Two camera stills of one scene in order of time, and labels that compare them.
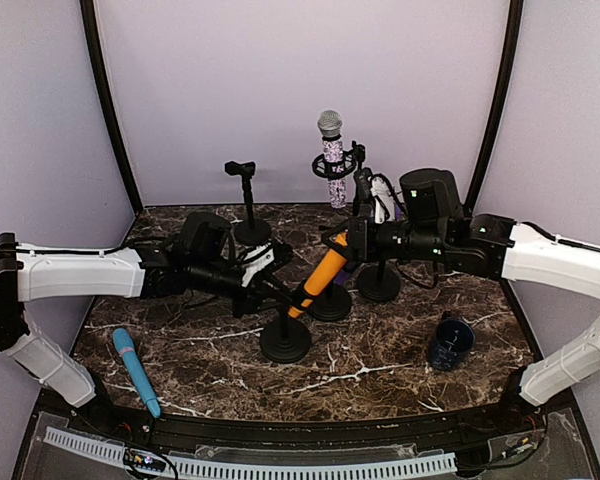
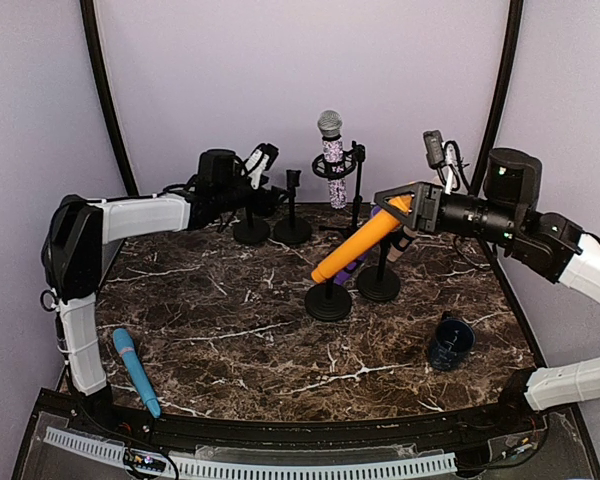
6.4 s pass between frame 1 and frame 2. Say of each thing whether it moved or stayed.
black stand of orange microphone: moved
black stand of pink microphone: stayed
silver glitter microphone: stayed
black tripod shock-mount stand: stayed
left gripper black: moved
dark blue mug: stayed
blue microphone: stayed
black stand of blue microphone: stayed
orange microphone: moved
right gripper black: moved
